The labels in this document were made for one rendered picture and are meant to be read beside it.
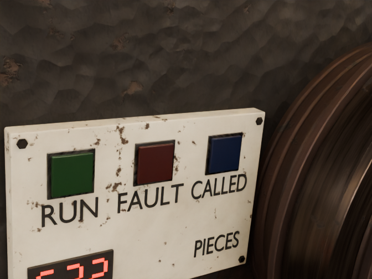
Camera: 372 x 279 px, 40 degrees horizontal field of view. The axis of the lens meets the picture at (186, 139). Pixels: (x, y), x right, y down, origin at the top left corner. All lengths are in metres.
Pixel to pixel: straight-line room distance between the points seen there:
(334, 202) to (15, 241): 0.28
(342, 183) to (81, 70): 0.25
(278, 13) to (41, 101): 0.26
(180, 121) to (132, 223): 0.11
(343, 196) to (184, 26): 0.21
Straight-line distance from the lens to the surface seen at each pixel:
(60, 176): 0.44
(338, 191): 0.48
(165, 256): 0.54
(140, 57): 0.47
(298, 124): 0.57
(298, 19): 0.58
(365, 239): 0.50
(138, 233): 0.51
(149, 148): 0.47
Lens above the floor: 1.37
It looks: 17 degrees down
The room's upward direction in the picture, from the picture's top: 5 degrees clockwise
